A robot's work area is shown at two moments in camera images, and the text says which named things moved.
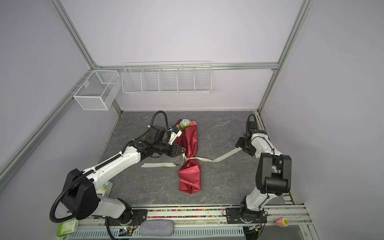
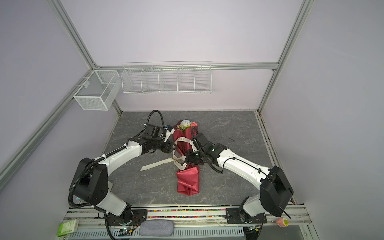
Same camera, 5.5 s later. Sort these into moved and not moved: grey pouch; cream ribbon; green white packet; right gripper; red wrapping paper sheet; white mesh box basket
Moved: cream ribbon; right gripper
Not moved: grey pouch; green white packet; red wrapping paper sheet; white mesh box basket
